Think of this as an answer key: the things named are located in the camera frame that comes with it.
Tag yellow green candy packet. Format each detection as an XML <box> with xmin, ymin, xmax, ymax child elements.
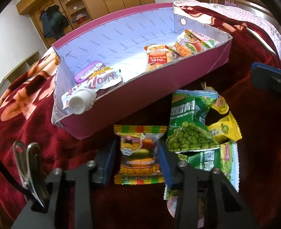
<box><xmin>207</xmin><ymin>112</ymin><xmax>242</xmax><ymax>144</ymax></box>

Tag orange snack packet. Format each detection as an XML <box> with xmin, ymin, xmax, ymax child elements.
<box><xmin>144</xmin><ymin>44</ymin><xmax>180</xmax><ymax>71</ymax></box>

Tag grey low shelf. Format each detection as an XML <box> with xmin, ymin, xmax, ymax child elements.
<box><xmin>0</xmin><ymin>51</ymin><xmax>41</xmax><ymax>98</ymax></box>

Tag burger gummy packet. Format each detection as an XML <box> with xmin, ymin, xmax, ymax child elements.
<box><xmin>173</xmin><ymin>30</ymin><xmax>219</xmax><ymax>57</ymax></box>

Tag dark hanging jackets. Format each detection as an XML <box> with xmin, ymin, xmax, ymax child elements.
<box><xmin>39</xmin><ymin>5</ymin><xmax>69</xmax><ymax>40</ymax></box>

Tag pink cardboard box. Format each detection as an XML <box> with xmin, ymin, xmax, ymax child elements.
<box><xmin>51</xmin><ymin>3</ymin><xmax>232</xmax><ymax>139</ymax></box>

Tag metal binder clip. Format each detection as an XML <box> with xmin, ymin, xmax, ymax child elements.
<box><xmin>12</xmin><ymin>141</ymin><xmax>50</xmax><ymax>209</ymax></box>

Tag colourful gummy candy packet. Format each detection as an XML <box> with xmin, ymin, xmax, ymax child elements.
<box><xmin>113</xmin><ymin>125</ymin><xmax>167</xmax><ymax>185</ymax></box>

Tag green pea snack bag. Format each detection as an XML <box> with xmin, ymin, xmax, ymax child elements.
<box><xmin>165</xmin><ymin>90</ymin><xmax>220</xmax><ymax>154</ymax></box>

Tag brown jelly cup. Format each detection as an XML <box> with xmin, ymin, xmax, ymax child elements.
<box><xmin>167</xmin><ymin>196</ymin><xmax>205</xmax><ymax>228</ymax></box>

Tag white pink drink pouch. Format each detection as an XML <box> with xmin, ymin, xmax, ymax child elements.
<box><xmin>61</xmin><ymin>67</ymin><xmax>122</xmax><ymax>115</ymax></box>

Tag purple candy tin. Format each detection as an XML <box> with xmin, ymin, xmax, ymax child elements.
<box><xmin>74</xmin><ymin>61</ymin><xmax>105</xmax><ymax>84</ymax></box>

